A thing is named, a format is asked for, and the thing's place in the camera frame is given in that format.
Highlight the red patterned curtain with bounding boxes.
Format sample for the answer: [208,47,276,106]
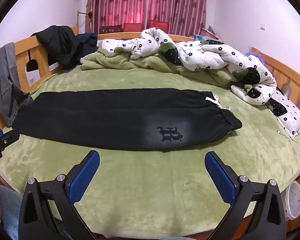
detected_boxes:
[145,0,207,37]
[89,0,147,34]

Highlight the green fleece bed cover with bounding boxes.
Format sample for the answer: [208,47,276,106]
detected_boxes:
[0,65,300,238]

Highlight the crumpled green fleece blanket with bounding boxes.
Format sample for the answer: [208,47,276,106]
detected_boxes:
[80,47,230,87]

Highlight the dark wooden chair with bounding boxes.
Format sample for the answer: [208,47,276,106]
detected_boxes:
[101,24,123,34]

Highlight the white floral pillow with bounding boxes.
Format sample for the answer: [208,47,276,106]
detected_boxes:
[266,87,300,137]

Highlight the wooden bed frame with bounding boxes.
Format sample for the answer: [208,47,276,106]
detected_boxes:
[0,26,300,240]

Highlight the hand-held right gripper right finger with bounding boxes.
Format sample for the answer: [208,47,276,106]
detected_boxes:
[204,151,287,240]

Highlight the purple fluffy item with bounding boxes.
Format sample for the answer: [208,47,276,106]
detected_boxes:
[245,52,265,64]

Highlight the black jacket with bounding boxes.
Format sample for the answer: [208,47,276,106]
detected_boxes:
[31,25,80,69]

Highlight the white plastic bucket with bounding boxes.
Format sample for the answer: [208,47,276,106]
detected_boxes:
[286,180,300,221]

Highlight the navy jacket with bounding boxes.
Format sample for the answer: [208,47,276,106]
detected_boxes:
[76,32,98,55]

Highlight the black pants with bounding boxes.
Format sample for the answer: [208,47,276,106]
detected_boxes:
[12,88,242,152]

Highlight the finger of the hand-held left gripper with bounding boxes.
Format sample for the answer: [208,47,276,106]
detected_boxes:
[0,129,20,161]

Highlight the person's light blue trouser leg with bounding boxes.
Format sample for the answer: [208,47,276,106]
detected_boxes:
[0,185,24,240]

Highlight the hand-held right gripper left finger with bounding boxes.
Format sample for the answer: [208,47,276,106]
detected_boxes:
[18,150,100,240]

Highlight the red chair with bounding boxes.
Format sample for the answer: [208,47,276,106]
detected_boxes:
[123,23,143,32]
[150,20,170,33]

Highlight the white floral quilt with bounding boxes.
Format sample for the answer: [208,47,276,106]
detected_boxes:
[97,27,277,105]

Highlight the wooden coat rack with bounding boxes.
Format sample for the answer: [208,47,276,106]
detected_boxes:
[76,10,94,34]

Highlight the grey jeans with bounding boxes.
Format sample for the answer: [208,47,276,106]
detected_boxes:
[0,42,34,127]

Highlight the white charging cable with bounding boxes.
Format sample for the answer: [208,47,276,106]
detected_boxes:
[276,130,300,153]

